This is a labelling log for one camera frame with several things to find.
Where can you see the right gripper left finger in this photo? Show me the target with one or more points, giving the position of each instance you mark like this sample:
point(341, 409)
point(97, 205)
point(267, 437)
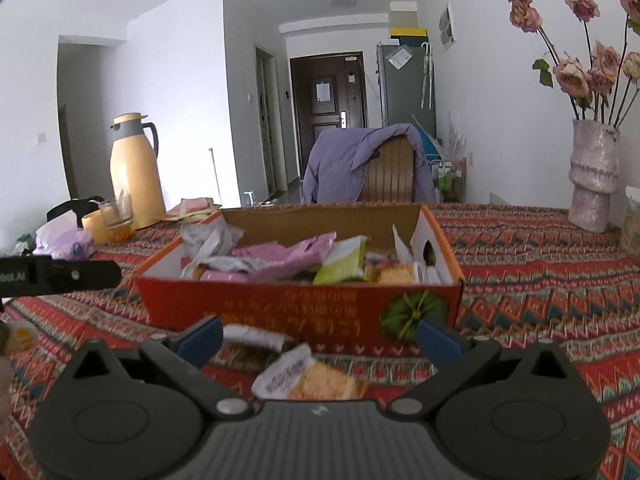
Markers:
point(146, 412)

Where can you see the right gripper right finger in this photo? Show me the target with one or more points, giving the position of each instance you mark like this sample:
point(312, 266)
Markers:
point(497, 413)

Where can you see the white brown snack bar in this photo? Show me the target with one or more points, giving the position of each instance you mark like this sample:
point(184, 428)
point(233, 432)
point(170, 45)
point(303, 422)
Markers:
point(250, 336)

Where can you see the orange cracker packet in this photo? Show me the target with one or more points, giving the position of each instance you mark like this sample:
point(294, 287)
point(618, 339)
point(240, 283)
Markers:
point(298, 376)

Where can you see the white silver snack packet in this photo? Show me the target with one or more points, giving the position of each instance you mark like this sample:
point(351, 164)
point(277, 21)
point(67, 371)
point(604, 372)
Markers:
point(209, 246)

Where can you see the orange cardboard snack box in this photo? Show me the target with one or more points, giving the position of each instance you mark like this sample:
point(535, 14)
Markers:
point(351, 317)

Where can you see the pink snack packet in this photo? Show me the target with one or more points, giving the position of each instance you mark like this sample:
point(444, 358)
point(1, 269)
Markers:
point(268, 262)

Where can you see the green snack packet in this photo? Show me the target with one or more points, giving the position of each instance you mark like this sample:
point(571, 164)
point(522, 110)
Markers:
point(344, 263)

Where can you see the purple tissue pack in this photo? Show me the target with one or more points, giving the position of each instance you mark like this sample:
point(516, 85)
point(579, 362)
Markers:
point(62, 239)

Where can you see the yellow round cup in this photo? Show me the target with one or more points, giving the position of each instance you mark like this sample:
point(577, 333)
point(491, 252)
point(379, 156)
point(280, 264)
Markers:
point(96, 226)

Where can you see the clear drinking glass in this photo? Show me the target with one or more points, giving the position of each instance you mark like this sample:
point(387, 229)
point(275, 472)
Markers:
point(118, 217)

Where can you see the patterned red tablecloth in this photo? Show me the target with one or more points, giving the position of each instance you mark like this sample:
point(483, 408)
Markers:
point(529, 274)

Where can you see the yellow thermos jug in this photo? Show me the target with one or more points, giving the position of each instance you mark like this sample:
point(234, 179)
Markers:
point(133, 167)

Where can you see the red patterned snack packets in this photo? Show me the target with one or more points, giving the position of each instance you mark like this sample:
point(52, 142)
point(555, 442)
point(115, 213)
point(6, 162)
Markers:
point(191, 210)

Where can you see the wooden chair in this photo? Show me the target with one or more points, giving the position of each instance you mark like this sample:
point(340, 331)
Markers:
point(388, 174)

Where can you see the pink textured vase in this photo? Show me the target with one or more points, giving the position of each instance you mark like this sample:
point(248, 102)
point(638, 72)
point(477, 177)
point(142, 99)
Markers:
point(594, 171)

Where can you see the purple jacket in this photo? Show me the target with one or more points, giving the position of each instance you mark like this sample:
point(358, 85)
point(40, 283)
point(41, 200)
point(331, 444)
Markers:
point(335, 167)

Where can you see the grey refrigerator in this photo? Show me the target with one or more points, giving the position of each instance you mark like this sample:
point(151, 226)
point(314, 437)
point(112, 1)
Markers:
point(407, 90)

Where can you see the dark brown door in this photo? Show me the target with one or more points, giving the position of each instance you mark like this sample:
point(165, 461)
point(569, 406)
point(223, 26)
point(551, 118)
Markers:
point(329, 92)

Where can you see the yellow box on refrigerator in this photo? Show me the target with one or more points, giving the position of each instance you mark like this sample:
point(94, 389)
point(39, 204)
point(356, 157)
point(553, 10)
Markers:
point(409, 33)

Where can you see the ceiling lamp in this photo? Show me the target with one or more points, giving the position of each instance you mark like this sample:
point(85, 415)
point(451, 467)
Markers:
point(343, 3)

